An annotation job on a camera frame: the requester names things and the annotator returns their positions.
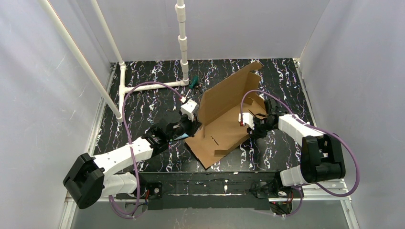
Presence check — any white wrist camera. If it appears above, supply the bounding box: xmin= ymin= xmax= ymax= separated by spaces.
xmin=238 ymin=112 xmax=255 ymax=130
xmin=180 ymin=97 xmax=199 ymax=122

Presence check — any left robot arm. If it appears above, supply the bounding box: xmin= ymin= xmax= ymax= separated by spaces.
xmin=63 ymin=111 xmax=201 ymax=209

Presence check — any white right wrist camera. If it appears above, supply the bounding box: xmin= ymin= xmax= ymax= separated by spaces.
xmin=238 ymin=112 xmax=255 ymax=130

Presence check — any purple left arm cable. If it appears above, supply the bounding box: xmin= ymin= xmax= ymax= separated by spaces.
xmin=108 ymin=81 xmax=186 ymax=220

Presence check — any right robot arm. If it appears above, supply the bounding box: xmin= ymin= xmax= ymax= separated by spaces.
xmin=240 ymin=99 xmax=346 ymax=188

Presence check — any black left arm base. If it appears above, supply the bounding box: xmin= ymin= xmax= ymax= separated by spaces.
xmin=139 ymin=173 xmax=163 ymax=200

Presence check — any green handled screwdriver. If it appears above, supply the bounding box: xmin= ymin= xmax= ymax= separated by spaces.
xmin=186 ymin=76 xmax=200 ymax=97

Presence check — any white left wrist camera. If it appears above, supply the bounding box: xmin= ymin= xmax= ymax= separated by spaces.
xmin=180 ymin=97 xmax=199 ymax=122

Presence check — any white pvc pipe frame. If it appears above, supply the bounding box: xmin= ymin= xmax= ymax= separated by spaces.
xmin=39 ymin=0 xmax=191 ymax=121

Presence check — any blue highlighter marker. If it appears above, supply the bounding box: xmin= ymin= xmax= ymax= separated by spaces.
xmin=174 ymin=134 xmax=189 ymax=141

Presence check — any brown cardboard box sheet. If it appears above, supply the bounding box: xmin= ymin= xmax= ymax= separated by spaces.
xmin=185 ymin=62 xmax=266 ymax=169

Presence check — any aluminium rail frame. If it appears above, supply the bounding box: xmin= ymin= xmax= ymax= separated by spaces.
xmin=59 ymin=58 xmax=362 ymax=229

